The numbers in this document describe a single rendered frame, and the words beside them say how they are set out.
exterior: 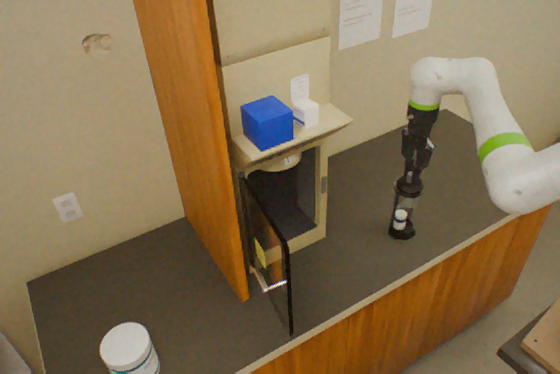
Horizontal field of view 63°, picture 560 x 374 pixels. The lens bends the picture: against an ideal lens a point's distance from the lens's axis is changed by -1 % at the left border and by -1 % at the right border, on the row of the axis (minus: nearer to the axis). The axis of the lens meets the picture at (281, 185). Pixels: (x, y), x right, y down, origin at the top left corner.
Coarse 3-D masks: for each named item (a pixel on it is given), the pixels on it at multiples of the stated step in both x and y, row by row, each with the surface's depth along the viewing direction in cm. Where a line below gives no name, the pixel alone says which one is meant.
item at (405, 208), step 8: (424, 184) 157; (400, 192) 155; (416, 192) 154; (400, 200) 158; (408, 200) 156; (416, 200) 156; (400, 208) 160; (408, 208) 158; (416, 208) 159; (392, 216) 166; (400, 216) 162; (408, 216) 161; (416, 216) 163; (392, 224) 167; (400, 224) 164; (408, 224) 163; (400, 232) 166; (408, 232) 166
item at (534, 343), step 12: (552, 312) 130; (540, 324) 131; (552, 324) 129; (528, 336) 132; (540, 336) 130; (552, 336) 128; (528, 348) 131; (540, 348) 129; (552, 348) 127; (540, 360) 129; (552, 360) 127; (552, 372) 127
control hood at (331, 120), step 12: (324, 108) 132; (336, 108) 132; (324, 120) 127; (336, 120) 127; (348, 120) 127; (300, 132) 123; (312, 132) 123; (324, 132) 124; (336, 132) 135; (240, 144) 120; (252, 144) 120; (288, 144) 119; (240, 156) 122; (252, 156) 116; (264, 156) 117; (240, 168) 126
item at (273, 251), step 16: (256, 208) 123; (256, 224) 129; (272, 224) 114; (272, 240) 117; (256, 256) 143; (272, 256) 122; (272, 272) 128; (288, 272) 114; (288, 288) 118; (272, 304) 142; (288, 304) 122; (288, 320) 128
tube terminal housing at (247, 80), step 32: (256, 64) 114; (288, 64) 120; (320, 64) 125; (224, 96) 116; (256, 96) 120; (288, 96) 125; (320, 96) 132; (320, 160) 147; (320, 192) 155; (320, 224) 165
